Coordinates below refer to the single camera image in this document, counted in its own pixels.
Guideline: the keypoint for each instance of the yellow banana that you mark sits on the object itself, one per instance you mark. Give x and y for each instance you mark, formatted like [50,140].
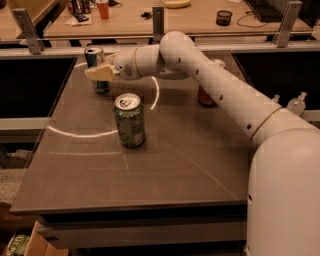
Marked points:
[176,4]

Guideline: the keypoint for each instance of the right metal rail bracket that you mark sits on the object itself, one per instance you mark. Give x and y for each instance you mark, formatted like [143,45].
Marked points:
[282,37]

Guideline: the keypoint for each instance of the metal rail bracket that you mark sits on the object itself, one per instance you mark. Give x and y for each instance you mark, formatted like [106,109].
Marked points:
[34,43]
[158,23]
[282,37]

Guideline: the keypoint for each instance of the red Coca-Cola can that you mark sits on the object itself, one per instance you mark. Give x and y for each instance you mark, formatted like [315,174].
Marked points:
[202,97]

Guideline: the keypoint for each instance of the left metal rail bracket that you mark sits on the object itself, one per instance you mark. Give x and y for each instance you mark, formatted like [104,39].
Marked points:
[34,43]

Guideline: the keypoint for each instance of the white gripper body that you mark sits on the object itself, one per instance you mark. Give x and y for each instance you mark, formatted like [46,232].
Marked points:
[125,64]

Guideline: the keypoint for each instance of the black mesh pen cup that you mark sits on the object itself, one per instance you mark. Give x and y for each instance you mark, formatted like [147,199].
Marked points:
[223,18]

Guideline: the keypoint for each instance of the green box under table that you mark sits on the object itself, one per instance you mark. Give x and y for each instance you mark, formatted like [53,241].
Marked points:
[18,245]

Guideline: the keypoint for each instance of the middle metal rail bracket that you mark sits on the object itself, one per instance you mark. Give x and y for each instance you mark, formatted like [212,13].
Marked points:
[158,23]

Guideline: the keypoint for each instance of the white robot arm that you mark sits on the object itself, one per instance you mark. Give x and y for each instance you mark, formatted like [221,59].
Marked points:
[283,198]

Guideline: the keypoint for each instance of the black keyboard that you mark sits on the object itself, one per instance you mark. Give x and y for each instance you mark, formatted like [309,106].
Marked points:
[264,11]

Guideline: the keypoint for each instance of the Red Bull can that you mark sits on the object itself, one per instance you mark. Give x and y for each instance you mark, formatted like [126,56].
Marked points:
[94,56]

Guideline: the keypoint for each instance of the red plastic cup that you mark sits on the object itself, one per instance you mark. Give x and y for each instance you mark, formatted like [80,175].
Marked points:
[103,9]

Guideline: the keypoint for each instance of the green soda can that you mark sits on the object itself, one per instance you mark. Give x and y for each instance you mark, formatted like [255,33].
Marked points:
[129,117]

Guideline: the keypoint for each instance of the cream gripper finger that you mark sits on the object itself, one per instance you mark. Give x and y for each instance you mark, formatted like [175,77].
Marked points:
[103,72]
[107,59]

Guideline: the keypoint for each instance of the clear sanitizer bottle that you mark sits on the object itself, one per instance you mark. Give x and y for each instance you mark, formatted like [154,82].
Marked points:
[297,105]
[276,98]

